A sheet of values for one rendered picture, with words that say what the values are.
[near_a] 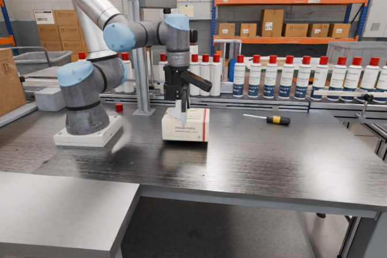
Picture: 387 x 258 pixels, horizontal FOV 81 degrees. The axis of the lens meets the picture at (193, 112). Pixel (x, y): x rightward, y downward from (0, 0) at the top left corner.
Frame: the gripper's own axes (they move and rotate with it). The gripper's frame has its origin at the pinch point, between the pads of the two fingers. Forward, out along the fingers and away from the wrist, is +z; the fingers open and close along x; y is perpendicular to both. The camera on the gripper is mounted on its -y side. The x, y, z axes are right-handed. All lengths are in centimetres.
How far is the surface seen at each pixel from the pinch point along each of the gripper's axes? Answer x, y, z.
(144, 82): -21.6, 21.3, -8.0
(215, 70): -34.3, -10.5, -10.6
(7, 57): -21, 83, -19
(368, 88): -31, -80, -3
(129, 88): -37, 34, -1
